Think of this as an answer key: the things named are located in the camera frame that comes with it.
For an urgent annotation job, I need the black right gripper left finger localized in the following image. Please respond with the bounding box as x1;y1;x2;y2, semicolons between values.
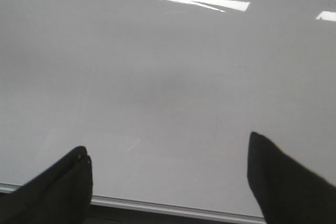
1;146;93;223

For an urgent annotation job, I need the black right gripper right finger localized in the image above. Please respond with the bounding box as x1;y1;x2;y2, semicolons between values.
247;132;335;223

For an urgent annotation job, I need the white whiteboard with aluminium frame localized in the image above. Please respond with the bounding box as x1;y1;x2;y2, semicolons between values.
1;0;335;223

